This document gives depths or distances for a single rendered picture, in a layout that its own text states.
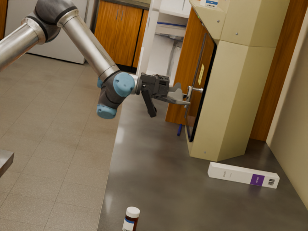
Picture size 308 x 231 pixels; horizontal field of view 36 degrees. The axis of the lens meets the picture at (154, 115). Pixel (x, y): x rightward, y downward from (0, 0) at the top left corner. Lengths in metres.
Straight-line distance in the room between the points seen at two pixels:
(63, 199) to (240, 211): 1.91
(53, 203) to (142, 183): 1.70
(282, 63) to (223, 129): 0.51
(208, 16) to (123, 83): 0.39
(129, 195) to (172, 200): 0.14
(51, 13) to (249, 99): 0.82
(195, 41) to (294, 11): 0.44
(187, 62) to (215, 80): 0.38
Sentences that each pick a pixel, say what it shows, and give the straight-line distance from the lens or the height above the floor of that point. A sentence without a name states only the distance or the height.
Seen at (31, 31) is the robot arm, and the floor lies 1.30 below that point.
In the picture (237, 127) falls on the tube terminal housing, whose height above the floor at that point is 1.08.
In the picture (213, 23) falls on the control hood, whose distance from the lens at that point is 1.75.
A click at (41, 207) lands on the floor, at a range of 3.17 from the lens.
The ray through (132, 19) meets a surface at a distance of 6.79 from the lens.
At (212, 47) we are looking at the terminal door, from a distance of 1.79.
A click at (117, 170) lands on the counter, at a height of 0.94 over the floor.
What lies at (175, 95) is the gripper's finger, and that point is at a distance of 1.80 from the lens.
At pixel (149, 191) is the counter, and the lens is 1.54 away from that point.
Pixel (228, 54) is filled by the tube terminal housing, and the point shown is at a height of 1.36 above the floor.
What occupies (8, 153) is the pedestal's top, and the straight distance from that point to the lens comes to 1.64.
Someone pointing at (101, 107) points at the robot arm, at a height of 1.09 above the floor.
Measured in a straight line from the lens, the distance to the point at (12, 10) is 6.91.
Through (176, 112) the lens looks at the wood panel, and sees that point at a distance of 2.20.
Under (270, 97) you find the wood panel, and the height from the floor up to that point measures 1.15.
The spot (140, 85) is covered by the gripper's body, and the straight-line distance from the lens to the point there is 1.80.
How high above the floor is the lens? 1.64
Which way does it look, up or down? 18 degrees down
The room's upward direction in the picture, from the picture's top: 13 degrees clockwise
